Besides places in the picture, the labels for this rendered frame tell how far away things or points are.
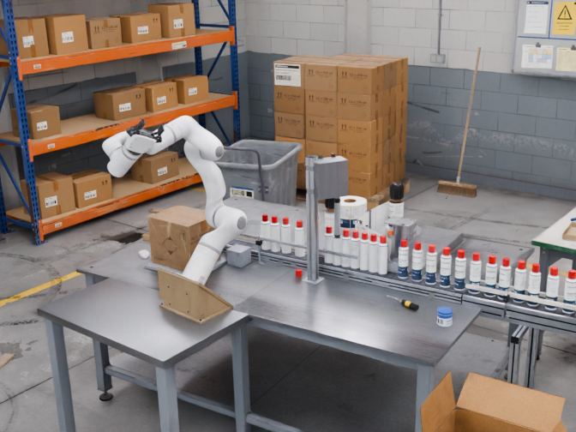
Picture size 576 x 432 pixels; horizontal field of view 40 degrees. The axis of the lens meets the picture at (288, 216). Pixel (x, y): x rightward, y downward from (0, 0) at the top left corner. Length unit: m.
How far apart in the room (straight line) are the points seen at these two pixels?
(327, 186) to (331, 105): 3.77
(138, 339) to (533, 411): 1.79
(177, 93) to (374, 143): 2.21
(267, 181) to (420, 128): 2.89
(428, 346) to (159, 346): 1.18
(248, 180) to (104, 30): 2.13
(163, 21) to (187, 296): 4.88
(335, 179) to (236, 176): 2.68
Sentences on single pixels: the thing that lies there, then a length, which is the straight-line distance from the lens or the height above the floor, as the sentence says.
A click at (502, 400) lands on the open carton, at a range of 2.79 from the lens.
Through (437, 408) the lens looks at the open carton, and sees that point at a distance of 2.67.
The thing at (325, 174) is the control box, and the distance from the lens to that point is 3.95.
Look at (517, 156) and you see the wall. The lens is 8.54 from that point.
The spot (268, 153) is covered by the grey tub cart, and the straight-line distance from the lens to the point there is 7.25.
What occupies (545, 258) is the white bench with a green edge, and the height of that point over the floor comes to 0.69.
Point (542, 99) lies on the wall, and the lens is 8.33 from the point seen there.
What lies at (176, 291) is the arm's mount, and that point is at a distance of 3.84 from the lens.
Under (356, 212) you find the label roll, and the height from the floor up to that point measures 0.99.
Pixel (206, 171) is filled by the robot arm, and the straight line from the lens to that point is 3.80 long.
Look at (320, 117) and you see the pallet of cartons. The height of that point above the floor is 0.89.
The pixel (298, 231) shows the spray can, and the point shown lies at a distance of 4.29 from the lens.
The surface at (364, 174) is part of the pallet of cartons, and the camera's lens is 7.69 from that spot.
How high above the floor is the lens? 2.52
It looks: 19 degrees down
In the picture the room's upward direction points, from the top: 1 degrees counter-clockwise
